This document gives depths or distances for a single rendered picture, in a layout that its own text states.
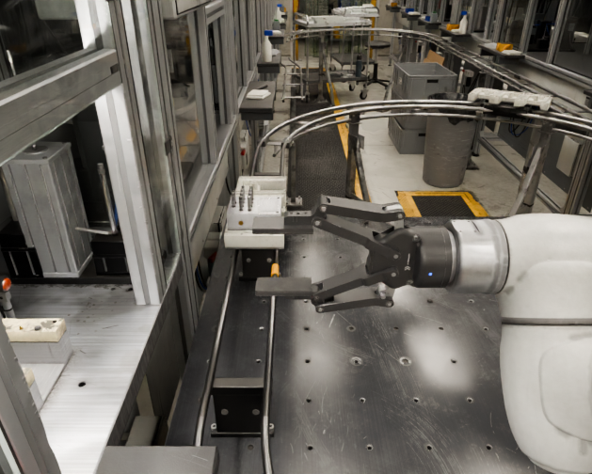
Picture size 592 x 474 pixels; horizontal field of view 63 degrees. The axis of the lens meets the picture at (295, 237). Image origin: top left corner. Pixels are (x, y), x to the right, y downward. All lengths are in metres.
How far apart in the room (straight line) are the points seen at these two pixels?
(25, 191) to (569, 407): 0.84
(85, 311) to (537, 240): 0.71
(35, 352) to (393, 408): 0.64
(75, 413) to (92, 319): 0.20
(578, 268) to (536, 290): 0.05
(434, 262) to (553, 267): 0.13
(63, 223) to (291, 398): 0.54
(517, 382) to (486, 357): 0.55
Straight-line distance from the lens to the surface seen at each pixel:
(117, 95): 0.74
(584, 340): 0.61
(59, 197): 0.92
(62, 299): 0.96
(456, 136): 3.57
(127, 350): 0.81
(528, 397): 0.61
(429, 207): 3.37
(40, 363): 0.83
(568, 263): 0.60
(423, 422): 1.00
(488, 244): 0.58
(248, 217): 1.13
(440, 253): 0.57
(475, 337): 1.21
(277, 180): 1.43
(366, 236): 0.56
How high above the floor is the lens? 1.43
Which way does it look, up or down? 29 degrees down
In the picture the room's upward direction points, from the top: straight up
